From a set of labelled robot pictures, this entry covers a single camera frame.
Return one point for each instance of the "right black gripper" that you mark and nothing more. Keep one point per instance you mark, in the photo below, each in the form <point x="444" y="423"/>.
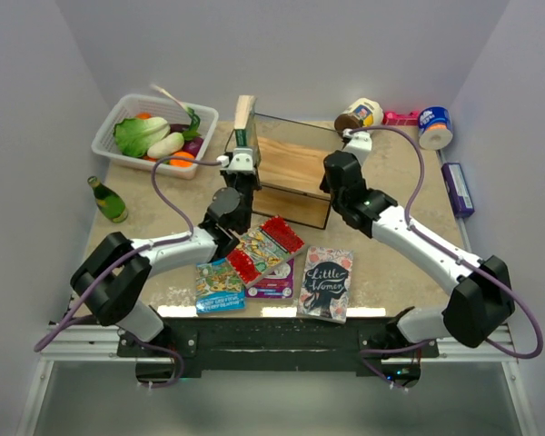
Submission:
<point x="324" y="185"/>

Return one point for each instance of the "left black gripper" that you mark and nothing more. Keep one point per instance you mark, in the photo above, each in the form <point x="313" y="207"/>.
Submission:
<point x="228" y="176"/>

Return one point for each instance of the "green 104-storey treehouse book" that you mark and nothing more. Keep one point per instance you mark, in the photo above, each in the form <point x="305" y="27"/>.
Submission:
<point x="244" y="124"/>

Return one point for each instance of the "black wire wooden shelf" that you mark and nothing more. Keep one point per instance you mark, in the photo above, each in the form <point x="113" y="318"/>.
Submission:
<point x="291" y="169"/>

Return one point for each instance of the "red treehouse book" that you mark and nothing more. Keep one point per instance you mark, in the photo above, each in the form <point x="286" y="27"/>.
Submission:
<point x="264" y="248"/>

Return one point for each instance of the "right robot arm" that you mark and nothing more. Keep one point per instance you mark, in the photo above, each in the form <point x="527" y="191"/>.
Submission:
<point x="477" y="304"/>

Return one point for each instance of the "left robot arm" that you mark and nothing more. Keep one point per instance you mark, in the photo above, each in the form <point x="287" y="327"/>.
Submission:
<point x="112" y="277"/>

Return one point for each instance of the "toy purple onion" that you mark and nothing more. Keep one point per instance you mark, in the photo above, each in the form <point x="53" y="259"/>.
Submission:
<point x="194" y="146"/>

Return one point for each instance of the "brown core paper roll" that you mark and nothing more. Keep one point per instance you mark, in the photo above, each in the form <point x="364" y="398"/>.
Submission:
<point x="361" y="113"/>

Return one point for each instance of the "toy orange carrot slice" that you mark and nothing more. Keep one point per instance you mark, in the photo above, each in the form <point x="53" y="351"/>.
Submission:
<point x="182" y="159"/>

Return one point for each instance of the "pink plastic object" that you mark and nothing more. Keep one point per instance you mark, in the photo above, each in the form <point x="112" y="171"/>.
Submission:
<point x="397" y="119"/>

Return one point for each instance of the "toy green leek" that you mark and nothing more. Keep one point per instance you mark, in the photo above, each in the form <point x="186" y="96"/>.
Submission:
<point x="189" y="131"/>

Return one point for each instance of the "toy white radish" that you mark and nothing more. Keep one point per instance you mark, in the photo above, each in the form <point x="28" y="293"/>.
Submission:
<point x="169" y="145"/>

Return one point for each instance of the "purple book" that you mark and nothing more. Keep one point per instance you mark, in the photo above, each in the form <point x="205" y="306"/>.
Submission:
<point x="278" y="284"/>

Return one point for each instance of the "blue wrapped toilet roll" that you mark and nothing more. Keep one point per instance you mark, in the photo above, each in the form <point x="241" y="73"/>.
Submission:
<point x="435" y="128"/>

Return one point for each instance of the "blue 26-storey treehouse book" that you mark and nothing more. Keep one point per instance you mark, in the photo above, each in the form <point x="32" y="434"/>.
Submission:
<point x="218" y="288"/>

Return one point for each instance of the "little women book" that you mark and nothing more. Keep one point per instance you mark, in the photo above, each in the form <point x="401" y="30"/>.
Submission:
<point x="326" y="282"/>

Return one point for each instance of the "purple box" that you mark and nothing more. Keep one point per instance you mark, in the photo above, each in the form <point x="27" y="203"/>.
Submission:
<point x="457" y="190"/>

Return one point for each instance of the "white plastic basket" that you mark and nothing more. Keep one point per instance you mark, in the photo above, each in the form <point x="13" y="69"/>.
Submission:
<point x="132" y="104"/>

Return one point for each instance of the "toy green cabbage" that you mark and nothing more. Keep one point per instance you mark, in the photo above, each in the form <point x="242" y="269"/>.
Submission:
<point x="135" y="136"/>

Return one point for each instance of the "green glass bottle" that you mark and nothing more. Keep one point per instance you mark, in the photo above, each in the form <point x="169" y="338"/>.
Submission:
<point x="109" y="203"/>

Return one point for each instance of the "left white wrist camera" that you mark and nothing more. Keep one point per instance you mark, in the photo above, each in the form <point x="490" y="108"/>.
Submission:
<point x="240" y="160"/>

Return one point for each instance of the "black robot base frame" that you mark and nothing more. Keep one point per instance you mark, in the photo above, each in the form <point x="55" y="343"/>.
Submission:
<point x="277" y="345"/>

